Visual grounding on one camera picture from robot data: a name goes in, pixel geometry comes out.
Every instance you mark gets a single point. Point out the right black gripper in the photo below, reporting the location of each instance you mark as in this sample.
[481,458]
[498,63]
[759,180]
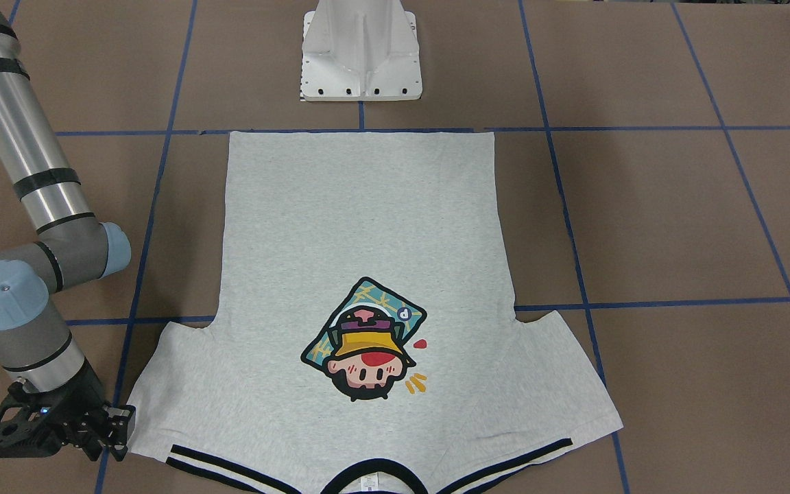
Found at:
[78,414]

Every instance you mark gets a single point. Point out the grey cartoon print t-shirt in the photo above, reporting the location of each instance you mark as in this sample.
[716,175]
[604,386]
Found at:
[366,337]

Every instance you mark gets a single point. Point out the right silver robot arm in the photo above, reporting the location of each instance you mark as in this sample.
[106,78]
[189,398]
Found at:
[72,248]

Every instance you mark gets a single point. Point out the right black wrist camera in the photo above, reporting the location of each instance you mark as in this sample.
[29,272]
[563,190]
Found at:
[25,431]

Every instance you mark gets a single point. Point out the white central pedestal column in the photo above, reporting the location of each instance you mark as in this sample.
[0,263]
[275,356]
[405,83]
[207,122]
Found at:
[360,51]

